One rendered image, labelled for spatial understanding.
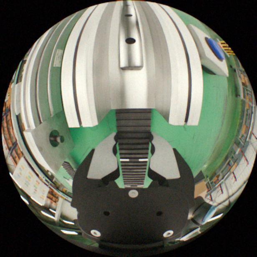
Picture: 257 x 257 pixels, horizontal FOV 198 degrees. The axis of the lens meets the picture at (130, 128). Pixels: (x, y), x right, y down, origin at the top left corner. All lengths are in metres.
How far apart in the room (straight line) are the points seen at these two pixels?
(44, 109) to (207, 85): 0.30
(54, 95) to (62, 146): 0.10
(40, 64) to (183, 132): 0.30
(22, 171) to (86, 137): 2.94
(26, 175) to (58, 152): 2.94
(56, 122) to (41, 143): 0.05
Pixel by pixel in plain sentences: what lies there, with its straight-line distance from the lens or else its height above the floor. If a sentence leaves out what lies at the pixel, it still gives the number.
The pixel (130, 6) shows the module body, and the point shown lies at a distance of 0.18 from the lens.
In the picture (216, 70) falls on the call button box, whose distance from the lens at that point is 0.17.
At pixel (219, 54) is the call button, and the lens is 0.16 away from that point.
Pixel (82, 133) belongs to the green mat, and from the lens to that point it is 0.18.
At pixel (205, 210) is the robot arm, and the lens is 0.55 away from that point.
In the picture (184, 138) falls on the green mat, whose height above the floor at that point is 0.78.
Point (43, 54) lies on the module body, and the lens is 0.20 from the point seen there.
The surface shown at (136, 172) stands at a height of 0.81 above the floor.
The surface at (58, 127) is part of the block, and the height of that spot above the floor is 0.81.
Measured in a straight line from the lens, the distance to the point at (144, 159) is 0.16.
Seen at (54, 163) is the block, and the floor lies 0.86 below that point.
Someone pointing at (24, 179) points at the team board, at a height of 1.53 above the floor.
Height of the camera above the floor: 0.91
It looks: 62 degrees down
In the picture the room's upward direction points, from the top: 176 degrees counter-clockwise
